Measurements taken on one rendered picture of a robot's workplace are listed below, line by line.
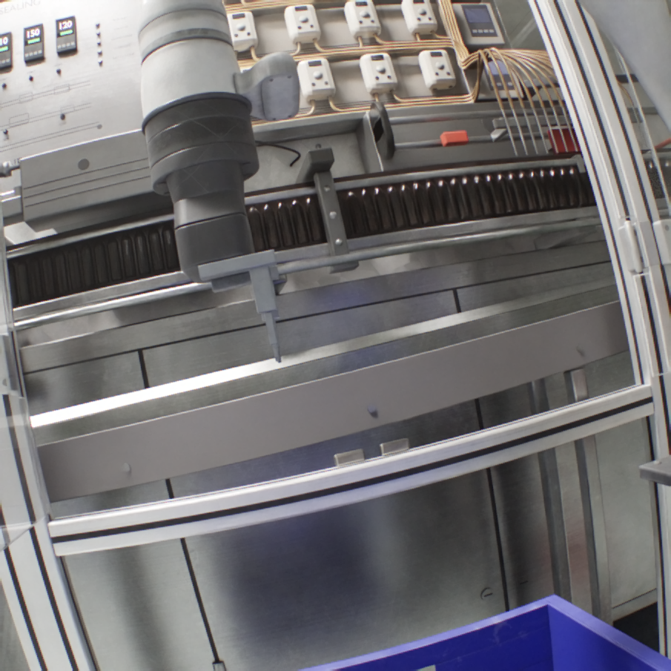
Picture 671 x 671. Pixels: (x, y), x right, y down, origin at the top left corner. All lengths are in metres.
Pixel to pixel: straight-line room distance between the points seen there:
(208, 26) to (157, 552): 0.82
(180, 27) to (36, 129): 1.00
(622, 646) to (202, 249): 0.44
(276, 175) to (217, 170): 0.86
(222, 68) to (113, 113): 0.98
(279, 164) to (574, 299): 0.59
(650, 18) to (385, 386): 0.53
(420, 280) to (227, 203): 0.72
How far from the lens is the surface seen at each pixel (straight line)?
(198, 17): 0.49
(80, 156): 1.00
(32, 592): 0.81
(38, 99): 1.50
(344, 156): 1.33
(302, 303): 1.08
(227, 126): 0.45
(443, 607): 1.18
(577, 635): 0.64
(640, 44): 0.62
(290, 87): 0.47
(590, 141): 0.95
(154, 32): 0.50
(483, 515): 1.17
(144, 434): 0.82
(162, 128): 0.46
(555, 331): 0.92
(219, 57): 0.48
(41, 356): 1.10
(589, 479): 0.96
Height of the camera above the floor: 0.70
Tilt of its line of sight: 2 degrees up
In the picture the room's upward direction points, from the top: 12 degrees counter-clockwise
